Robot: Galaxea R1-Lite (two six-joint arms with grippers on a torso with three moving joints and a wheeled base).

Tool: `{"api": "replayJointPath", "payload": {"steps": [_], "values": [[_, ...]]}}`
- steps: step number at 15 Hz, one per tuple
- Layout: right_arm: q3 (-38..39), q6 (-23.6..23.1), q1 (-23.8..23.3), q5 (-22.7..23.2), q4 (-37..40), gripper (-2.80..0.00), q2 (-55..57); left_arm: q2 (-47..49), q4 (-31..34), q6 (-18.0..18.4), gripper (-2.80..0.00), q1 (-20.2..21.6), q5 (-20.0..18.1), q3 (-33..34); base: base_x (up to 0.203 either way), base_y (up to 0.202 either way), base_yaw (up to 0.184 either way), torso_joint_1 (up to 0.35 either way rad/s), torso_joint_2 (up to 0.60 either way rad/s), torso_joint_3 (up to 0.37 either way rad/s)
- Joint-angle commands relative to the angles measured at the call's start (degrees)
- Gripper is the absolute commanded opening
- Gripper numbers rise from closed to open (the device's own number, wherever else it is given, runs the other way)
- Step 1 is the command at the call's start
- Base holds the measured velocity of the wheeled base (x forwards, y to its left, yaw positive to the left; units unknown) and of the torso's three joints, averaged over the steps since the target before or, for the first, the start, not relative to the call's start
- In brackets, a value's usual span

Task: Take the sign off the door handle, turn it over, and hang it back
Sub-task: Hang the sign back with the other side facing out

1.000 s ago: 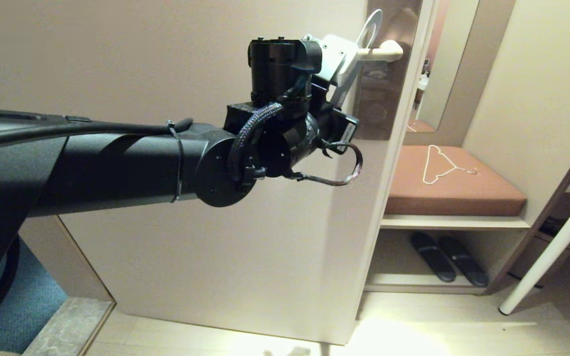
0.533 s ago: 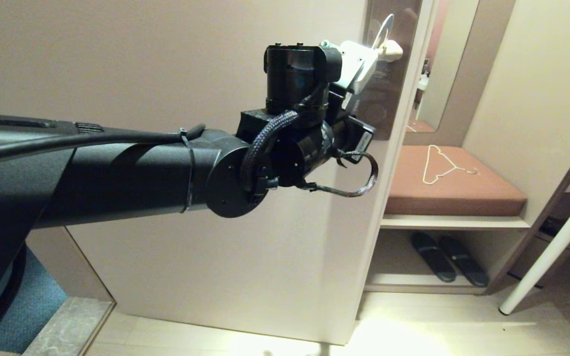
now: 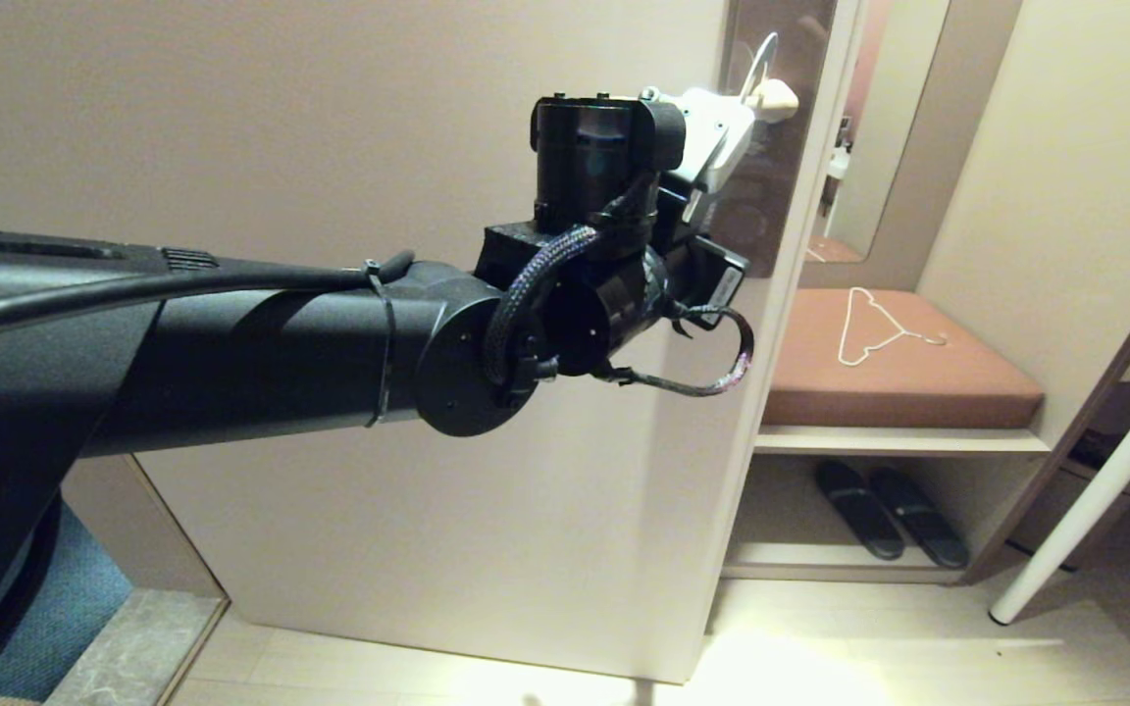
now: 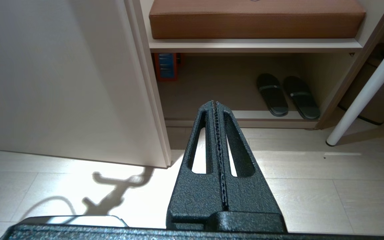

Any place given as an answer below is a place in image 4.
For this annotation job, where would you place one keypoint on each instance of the brown seat cushion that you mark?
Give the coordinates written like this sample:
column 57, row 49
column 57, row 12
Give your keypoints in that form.
column 255, row 20

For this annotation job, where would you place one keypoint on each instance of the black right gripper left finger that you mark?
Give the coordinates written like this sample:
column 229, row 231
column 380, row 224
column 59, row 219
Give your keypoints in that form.
column 195, row 196

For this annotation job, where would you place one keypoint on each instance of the black slipper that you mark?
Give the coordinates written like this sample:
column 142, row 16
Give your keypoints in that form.
column 273, row 96
column 303, row 100

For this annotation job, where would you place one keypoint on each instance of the white table leg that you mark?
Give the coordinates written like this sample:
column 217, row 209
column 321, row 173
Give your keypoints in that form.
column 368, row 86

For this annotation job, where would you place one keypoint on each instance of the orange and blue box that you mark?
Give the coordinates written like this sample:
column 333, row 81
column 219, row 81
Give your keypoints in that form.
column 166, row 66

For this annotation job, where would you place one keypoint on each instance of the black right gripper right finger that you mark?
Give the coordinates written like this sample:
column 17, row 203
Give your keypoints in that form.
column 252, row 196

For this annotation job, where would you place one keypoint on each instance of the beige door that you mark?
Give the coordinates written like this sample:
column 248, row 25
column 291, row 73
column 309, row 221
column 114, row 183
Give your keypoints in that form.
column 62, row 83

